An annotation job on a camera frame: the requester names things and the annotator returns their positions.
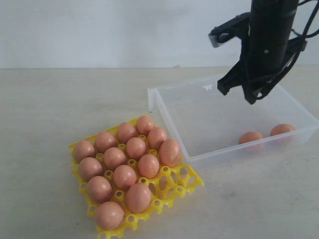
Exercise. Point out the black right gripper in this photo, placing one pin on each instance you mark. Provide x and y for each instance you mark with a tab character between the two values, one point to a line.
259	70

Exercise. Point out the brown egg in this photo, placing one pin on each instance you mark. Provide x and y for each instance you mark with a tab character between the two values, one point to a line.
114	157
156	137
99	189
105	140
148	166
138	198
169	153
90	167
144	125
124	177
249	137
136	148
84	149
281	129
125	132
109	215

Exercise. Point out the clear plastic container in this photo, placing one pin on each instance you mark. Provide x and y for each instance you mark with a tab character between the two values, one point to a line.
208	125

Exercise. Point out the yellow plastic egg tray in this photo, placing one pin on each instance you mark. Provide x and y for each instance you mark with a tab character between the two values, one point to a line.
169	184

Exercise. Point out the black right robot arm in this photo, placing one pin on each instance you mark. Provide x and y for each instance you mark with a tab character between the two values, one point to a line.
270	23

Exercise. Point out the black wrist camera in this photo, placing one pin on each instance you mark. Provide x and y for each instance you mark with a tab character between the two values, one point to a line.
236	27

